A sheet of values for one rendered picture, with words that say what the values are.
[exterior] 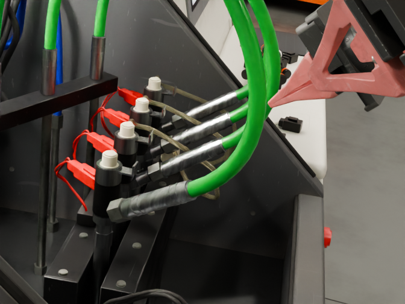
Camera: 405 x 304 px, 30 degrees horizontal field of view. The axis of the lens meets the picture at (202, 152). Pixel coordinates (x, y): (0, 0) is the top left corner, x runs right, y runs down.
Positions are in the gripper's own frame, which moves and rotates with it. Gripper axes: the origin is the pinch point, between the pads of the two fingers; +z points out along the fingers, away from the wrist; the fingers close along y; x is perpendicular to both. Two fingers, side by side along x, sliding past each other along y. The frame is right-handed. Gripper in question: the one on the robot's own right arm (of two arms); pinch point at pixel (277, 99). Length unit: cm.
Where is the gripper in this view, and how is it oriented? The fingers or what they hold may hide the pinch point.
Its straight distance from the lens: 74.7
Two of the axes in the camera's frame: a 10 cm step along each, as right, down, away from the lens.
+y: -5.7, -8.2, -0.8
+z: -7.3, 4.6, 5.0
